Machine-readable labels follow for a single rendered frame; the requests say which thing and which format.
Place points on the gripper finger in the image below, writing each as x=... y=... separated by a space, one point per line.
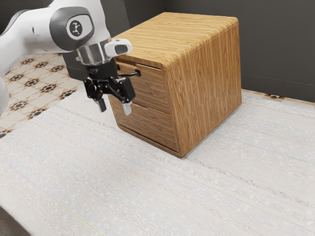
x=96 y=92
x=121 y=92

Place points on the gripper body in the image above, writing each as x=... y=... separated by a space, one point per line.
x=101 y=71

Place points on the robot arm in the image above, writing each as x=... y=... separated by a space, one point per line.
x=37 y=34

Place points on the wooden drawer cabinet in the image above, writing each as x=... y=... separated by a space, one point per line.
x=197 y=81

